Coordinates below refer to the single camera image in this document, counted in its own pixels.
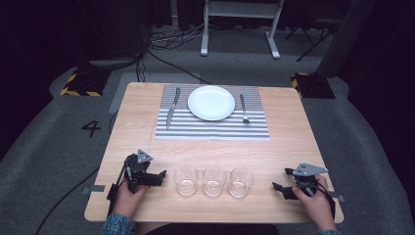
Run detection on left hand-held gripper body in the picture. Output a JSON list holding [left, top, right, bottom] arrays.
[[122, 149, 155, 194]]

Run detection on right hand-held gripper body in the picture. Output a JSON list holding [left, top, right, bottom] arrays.
[[291, 162, 330, 198]]

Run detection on person's right hand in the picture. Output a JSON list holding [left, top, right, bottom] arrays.
[[291, 175, 338, 232]]

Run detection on person's left hand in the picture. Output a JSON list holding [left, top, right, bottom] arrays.
[[112, 179, 149, 219]]

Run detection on clear drinking glass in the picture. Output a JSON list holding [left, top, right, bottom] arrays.
[[202, 165, 228, 198], [227, 166, 255, 199], [172, 165, 200, 197]]

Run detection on grey tape strip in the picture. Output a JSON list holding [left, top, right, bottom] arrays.
[[81, 184, 107, 196], [328, 191, 346, 203]]

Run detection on silver table knife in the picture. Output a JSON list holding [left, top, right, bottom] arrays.
[[165, 86, 181, 131]]

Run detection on grey striped placemat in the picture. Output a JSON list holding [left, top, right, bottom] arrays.
[[154, 84, 271, 142]]

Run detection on silver fork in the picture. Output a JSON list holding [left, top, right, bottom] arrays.
[[239, 93, 252, 125]]

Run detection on white round plate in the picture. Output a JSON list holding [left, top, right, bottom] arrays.
[[187, 84, 236, 122]]

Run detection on black yellow striped floor plate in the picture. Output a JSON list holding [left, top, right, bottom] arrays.
[[291, 71, 337, 100], [59, 68, 112, 98]]

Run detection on black folding stand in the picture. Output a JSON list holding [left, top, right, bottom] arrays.
[[285, 13, 345, 63]]

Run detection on grey curtain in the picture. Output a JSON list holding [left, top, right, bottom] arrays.
[[315, 0, 377, 78]]

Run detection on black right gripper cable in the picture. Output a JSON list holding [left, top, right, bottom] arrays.
[[306, 179, 337, 220]]

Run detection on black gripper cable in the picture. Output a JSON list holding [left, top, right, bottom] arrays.
[[306, 179, 337, 220], [33, 162, 129, 235]]

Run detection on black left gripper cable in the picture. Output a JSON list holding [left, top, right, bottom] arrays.
[[33, 162, 129, 235]]

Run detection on black floor cable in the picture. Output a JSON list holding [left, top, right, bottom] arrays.
[[143, 48, 212, 85]]

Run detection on bundle of floor cables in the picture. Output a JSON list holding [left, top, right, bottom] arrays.
[[146, 21, 213, 52]]

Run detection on white metal desk frame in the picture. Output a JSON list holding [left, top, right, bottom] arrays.
[[199, 0, 286, 61]]

